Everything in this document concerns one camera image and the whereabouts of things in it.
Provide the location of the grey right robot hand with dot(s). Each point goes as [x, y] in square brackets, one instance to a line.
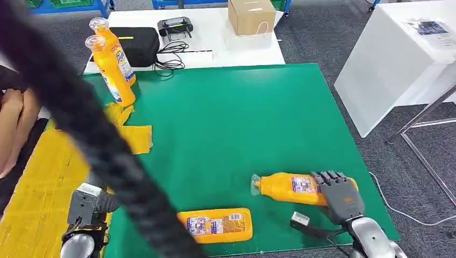
[342, 201]

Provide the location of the blue rack with green crate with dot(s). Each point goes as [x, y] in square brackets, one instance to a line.
[71, 4]

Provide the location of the orange detergent bottle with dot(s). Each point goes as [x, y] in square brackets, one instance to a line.
[217, 226]
[281, 187]
[107, 67]
[110, 39]

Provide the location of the black zip case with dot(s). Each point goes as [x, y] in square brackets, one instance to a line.
[142, 46]

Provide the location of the yellow sheet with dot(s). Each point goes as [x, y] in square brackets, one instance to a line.
[39, 199]

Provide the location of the printed paper sheet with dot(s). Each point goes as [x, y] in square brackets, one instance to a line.
[431, 27]

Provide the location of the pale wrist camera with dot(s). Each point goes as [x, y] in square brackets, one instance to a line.
[83, 204]
[300, 219]

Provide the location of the green mat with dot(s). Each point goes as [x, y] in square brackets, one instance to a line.
[231, 117]

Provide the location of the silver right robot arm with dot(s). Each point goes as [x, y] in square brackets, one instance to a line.
[372, 238]

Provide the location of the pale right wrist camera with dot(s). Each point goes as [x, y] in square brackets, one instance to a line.
[300, 219]

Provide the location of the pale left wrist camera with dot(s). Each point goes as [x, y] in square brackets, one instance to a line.
[83, 204]

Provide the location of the metal frame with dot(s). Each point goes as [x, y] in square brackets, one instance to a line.
[424, 117]

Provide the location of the cardboard box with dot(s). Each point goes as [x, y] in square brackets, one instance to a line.
[251, 16]

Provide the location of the white cabinet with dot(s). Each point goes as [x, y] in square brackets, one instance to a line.
[384, 71]

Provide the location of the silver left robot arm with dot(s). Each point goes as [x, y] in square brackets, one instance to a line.
[76, 246]

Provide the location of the long blue rack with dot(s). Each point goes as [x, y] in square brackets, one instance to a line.
[199, 3]

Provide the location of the black remote controller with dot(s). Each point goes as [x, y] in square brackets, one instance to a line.
[174, 25]

